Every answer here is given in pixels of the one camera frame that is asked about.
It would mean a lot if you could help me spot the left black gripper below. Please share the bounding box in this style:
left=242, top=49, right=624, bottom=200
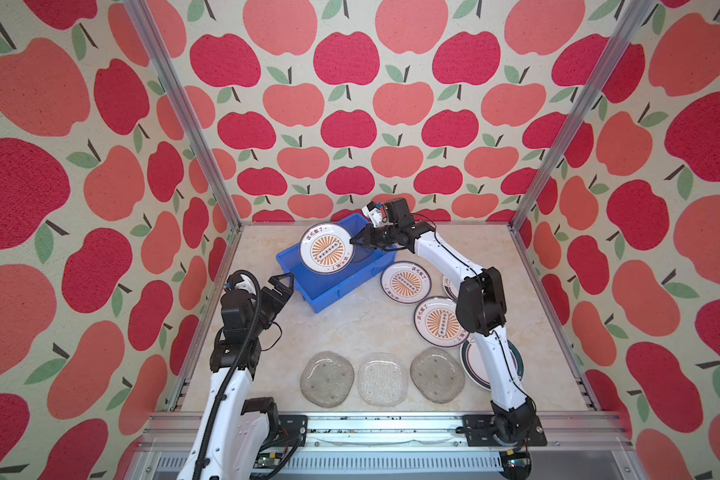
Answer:
left=246, top=272, right=294, bottom=339

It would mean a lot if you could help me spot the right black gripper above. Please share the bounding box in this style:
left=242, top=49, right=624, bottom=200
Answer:
left=347, top=220, right=397, bottom=248

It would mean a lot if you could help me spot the sunburst plate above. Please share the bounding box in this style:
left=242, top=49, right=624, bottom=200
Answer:
left=413, top=296, right=469, bottom=349
left=380, top=261, right=432, bottom=304
left=297, top=222, right=355, bottom=275

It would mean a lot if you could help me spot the clear glass plate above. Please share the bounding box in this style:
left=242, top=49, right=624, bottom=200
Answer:
left=409, top=347, right=466, bottom=404
left=300, top=351, right=355, bottom=408
left=357, top=352, right=408, bottom=407

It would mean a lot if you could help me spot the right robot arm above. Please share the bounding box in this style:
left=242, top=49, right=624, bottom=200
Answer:
left=350, top=198, right=539, bottom=446

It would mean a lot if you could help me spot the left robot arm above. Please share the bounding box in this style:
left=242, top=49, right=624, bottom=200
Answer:
left=178, top=270, right=294, bottom=479

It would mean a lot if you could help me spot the blue plastic bin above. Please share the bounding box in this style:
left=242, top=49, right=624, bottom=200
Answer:
left=276, top=213, right=396, bottom=313

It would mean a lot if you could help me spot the green striped plate far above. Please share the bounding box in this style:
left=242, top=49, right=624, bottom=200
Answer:
left=442, top=276, right=458, bottom=301

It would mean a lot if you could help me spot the green striped plate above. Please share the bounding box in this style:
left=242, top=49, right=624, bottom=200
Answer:
left=442, top=276, right=458, bottom=301
left=460, top=339, right=525, bottom=391

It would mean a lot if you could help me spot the green striped plate near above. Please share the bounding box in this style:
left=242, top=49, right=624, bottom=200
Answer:
left=460, top=339, right=525, bottom=391

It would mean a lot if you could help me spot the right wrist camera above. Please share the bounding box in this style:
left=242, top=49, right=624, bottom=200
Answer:
left=362, top=202, right=387, bottom=228

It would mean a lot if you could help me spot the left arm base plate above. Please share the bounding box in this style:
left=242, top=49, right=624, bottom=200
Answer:
left=260, top=414, right=309, bottom=450

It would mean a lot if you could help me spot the front aluminium rail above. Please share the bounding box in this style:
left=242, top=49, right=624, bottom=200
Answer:
left=123, top=411, right=647, bottom=479

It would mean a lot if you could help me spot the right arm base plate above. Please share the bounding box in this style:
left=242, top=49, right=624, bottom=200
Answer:
left=457, top=415, right=548, bottom=448

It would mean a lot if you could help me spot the left aluminium frame post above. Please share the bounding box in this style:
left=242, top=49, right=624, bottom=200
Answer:
left=124, top=0, right=242, bottom=233

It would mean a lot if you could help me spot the aluminium frame post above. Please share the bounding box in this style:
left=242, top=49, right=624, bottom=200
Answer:
left=509, top=0, right=658, bottom=234
left=124, top=0, right=242, bottom=233

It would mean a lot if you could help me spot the right aluminium frame post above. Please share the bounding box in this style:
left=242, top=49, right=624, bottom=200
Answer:
left=509, top=0, right=658, bottom=234

